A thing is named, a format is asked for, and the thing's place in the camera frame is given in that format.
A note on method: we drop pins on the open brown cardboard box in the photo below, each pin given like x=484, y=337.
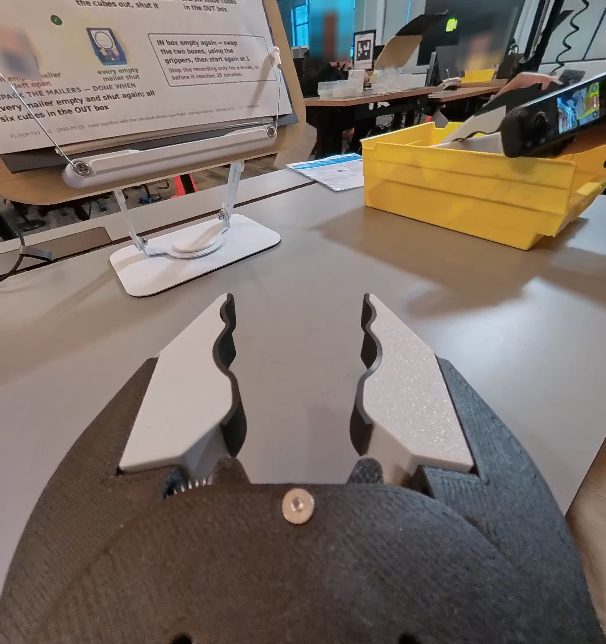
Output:
x=396, y=50

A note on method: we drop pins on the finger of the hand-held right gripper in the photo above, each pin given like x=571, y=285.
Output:
x=489, y=120

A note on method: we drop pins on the clear plastic containers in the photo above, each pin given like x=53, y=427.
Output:
x=340, y=88

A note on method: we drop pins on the yellow plastic bin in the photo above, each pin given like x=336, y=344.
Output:
x=459, y=191

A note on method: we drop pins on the printed instruction sheet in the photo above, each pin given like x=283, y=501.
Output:
x=132, y=60

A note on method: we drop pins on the blue white paper leaflet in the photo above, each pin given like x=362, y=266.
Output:
x=333, y=171

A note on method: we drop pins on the background wooden table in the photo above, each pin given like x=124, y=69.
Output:
x=383, y=98

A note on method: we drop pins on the black white marker sign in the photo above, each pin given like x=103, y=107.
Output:
x=364, y=50

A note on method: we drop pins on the small yellow bin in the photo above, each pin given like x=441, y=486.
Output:
x=476, y=76

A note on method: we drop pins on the grey desk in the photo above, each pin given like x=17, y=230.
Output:
x=308, y=261

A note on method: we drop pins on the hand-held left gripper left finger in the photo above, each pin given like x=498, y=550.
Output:
x=182, y=402

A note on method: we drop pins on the white document stand wooden board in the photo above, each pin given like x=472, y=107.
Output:
x=197, y=246

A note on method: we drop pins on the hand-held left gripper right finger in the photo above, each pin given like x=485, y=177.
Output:
x=413, y=402

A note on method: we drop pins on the beige chair seat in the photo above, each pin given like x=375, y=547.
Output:
x=604, y=553

